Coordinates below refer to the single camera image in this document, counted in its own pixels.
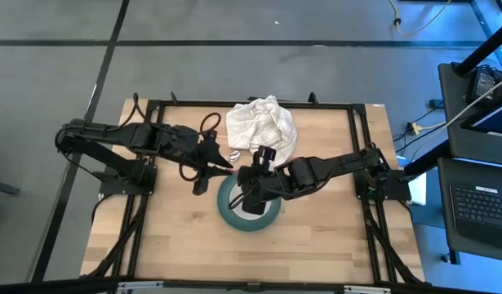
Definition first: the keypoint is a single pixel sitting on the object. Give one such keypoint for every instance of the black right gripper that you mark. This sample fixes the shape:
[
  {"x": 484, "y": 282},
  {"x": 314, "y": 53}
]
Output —
[{"x": 267, "y": 183}]

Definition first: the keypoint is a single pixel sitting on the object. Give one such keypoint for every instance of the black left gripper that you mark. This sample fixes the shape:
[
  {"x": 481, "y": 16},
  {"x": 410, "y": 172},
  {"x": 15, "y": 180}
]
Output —
[{"x": 203, "y": 157}]

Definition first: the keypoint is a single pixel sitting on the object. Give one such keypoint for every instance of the teal round plate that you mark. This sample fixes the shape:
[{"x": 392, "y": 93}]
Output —
[{"x": 226, "y": 212}]

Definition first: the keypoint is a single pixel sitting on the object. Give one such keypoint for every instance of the white ribbed bowl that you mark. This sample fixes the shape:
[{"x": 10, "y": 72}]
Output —
[{"x": 263, "y": 215}]

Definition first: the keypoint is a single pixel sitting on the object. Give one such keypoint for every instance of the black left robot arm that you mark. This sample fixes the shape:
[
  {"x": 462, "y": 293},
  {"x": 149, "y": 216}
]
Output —
[{"x": 112, "y": 136}]

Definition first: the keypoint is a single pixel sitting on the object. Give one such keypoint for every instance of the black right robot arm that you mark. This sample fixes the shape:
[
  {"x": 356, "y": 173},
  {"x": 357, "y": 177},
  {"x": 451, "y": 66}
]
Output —
[{"x": 336, "y": 165}]

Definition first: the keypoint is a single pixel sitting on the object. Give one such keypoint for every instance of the silver metal spoon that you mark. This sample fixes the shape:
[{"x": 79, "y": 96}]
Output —
[{"x": 234, "y": 155}]

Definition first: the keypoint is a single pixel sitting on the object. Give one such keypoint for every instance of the white checked cloth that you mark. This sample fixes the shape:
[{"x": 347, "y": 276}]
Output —
[{"x": 258, "y": 122}]

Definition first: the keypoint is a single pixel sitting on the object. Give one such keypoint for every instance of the black crossbar with silver brackets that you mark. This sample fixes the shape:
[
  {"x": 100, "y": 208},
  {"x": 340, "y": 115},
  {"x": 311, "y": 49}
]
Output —
[{"x": 254, "y": 287}]

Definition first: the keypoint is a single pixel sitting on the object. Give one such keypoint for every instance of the small white box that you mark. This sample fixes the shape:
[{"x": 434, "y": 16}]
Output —
[{"x": 418, "y": 192}]

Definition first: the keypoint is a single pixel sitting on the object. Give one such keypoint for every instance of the yellow plug connector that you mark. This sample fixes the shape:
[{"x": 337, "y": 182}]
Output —
[{"x": 415, "y": 128}]

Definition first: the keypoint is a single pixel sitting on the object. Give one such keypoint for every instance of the small floor plug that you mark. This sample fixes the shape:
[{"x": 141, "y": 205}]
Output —
[{"x": 436, "y": 103}]

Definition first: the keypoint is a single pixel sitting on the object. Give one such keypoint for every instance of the dark grey equipment cart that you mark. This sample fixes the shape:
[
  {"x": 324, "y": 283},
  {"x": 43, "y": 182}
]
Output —
[{"x": 454, "y": 134}]

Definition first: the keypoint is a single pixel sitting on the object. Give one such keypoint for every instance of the grey chair leg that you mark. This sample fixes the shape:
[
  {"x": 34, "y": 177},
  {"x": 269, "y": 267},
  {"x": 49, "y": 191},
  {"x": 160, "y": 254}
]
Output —
[{"x": 3, "y": 188}]

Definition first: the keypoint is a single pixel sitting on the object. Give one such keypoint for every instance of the black keyboard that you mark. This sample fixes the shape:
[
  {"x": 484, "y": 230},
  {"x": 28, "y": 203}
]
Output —
[{"x": 483, "y": 208}]

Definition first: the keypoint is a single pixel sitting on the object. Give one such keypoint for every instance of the black power adapter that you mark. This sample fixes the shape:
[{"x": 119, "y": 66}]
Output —
[{"x": 483, "y": 83}]

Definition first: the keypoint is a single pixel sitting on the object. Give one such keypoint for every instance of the screen with blue display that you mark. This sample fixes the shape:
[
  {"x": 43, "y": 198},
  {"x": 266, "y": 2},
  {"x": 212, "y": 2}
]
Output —
[{"x": 495, "y": 120}]

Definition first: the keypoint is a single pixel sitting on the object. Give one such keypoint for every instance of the black diagonal pole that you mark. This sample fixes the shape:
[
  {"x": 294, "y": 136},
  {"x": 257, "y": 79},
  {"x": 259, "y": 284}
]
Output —
[{"x": 483, "y": 49}]

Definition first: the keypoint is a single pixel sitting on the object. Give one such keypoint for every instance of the black aluminium table frame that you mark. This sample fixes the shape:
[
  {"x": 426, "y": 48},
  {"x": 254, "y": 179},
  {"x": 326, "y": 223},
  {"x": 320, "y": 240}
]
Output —
[{"x": 185, "y": 104}]

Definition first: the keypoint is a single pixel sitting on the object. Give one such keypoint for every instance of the metal desk frame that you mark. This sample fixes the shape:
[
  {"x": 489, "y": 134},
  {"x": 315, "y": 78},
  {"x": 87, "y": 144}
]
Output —
[{"x": 481, "y": 18}]

